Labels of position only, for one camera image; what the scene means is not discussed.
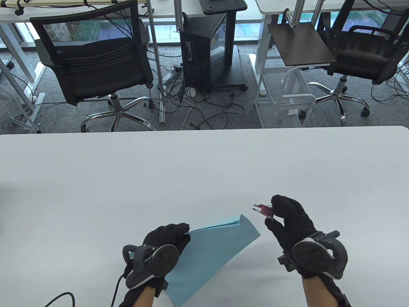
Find black office chair with armrests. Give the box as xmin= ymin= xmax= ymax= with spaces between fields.
xmin=308 ymin=0 xmax=409 ymax=127

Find white wire cart dark top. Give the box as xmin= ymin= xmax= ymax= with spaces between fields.
xmin=254 ymin=22 xmax=336 ymax=128

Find bundle of black floor cables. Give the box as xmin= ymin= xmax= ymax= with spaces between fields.
xmin=150 ymin=48 xmax=247 ymax=130

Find aluminium frame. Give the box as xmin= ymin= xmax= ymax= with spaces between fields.
xmin=286 ymin=0 xmax=308 ymax=27
xmin=146 ymin=0 xmax=167 ymax=124

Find black wrist tracker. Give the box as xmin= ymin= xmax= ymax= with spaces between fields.
xmin=277 ymin=230 xmax=348 ymax=281
xmin=122 ymin=244 xmax=180 ymax=290

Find black computer tower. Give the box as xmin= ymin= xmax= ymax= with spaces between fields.
xmin=179 ymin=13 xmax=235 ymax=91

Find person's right forearm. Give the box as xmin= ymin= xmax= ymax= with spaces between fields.
xmin=302 ymin=276 xmax=352 ymax=307

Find aluminium frame leg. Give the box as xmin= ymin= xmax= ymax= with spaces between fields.
xmin=0 ymin=59 xmax=41 ymax=133

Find black tracker cable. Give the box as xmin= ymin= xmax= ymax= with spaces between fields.
xmin=43 ymin=267 xmax=128 ymax=307

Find black left wrist tracker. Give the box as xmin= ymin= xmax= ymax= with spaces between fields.
xmin=122 ymin=244 xmax=180 ymax=290

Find black monitor stand with tray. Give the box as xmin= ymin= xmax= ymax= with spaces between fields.
xmin=198 ymin=0 xmax=248 ymax=91

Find blue paper sheets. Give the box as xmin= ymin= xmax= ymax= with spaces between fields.
xmin=166 ymin=214 xmax=261 ymax=307

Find black mesh office chair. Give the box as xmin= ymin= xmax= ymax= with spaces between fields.
xmin=29 ymin=0 xmax=157 ymax=132

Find black right wrist tracker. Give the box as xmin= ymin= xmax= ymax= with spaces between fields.
xmin=277 ymin=230 xmax=348 ymax=281

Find red binder clip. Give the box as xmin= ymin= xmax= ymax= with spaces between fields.
xmin=252 ymin=203 xmax=277 ymax=219

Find white power strip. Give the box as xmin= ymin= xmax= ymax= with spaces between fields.
xmin=164 ymin=63 xmax=183 ymax=84

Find person's left forearm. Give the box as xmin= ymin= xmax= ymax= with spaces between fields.
xmin=131 ymin=285 xmax=158 ymax=307

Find person's right hand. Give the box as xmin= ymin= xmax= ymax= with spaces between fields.
xmin=265 ymin=194 xmax=318 ymax=256

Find person's left hand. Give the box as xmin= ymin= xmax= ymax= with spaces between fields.
xmin=123 ymin=223 xmax=191 ymax=299

